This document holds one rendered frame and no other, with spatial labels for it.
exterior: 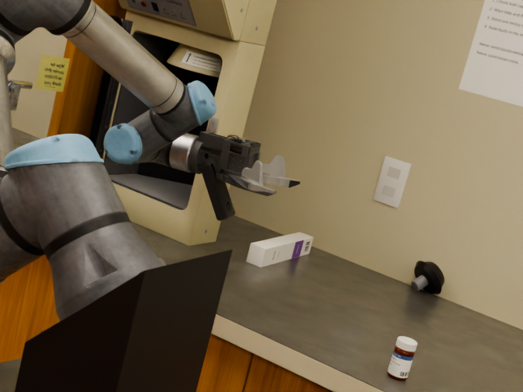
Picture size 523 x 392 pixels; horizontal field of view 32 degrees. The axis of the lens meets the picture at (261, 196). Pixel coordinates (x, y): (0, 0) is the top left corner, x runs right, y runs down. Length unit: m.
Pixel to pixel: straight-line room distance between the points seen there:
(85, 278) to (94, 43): 0.54
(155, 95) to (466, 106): 0.87
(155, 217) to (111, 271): 1.01
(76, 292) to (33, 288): 0.89
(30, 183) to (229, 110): 0.93
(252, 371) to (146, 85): 0.55
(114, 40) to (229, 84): 0.50
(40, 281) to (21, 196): 0.82
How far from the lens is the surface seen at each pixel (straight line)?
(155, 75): 1.64
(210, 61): 2.10
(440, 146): 2.26
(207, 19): 2.00
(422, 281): 2.23
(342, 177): 2.36
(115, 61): 1.60
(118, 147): 1.74
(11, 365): 1.34
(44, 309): 2.01
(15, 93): 2.03
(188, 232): 2.09
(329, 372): 1.61
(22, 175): 1.20
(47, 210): 1.18
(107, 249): 1.15
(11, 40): 1.53
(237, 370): 1.74
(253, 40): 2.06
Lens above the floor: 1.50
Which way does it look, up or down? 11 degrees down
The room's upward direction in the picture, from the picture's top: 15 degrees clockwise
